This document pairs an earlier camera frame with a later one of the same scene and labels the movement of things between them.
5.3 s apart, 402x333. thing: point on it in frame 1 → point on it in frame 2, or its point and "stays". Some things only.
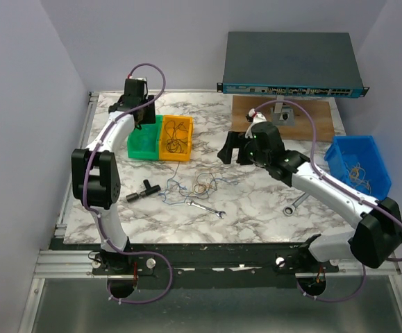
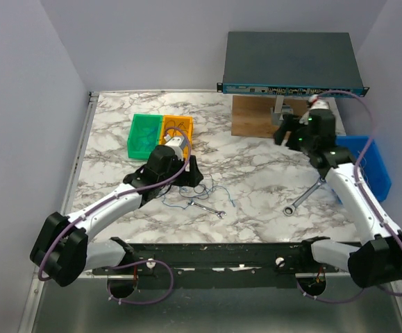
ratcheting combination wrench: x=293 y=206 stays
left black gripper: x=148 y=118 → x=191 y=178
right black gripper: x=235 y=139 → x=279 y=134
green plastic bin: x=146 y=143 stays
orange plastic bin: x=176 y=138 stays
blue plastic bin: x=356 y=161 stays
